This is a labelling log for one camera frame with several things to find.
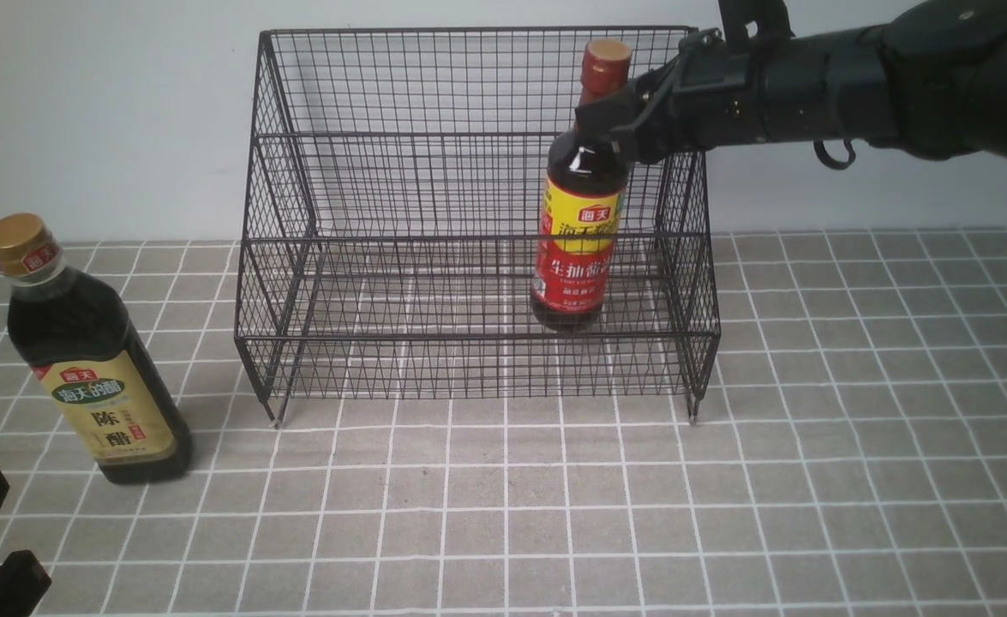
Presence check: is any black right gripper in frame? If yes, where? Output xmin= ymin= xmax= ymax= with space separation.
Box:
xmin=574 ymin=1 xmax=793 ymax=165

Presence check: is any soy sauce bottle red neck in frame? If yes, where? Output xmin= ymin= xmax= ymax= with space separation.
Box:
xmin=530 ymin=39 xmax=633 ymax=334

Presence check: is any vinegar bottle gold cap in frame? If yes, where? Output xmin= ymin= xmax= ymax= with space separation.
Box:
xmin=0 ymin=213 xmax=193 ymax=485

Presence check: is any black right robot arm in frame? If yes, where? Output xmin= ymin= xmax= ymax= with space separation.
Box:
xmin=575 ymin=1 xmax=1007 ymax=171

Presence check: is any grey checkered tablecloth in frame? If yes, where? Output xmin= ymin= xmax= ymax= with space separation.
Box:
xmin=0 ymin=230 xmax=1007 ymax=616

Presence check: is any black wire mesh shelf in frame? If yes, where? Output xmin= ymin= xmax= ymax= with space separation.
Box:
xmin=234 ymin=25 xmax=720 ymax=424

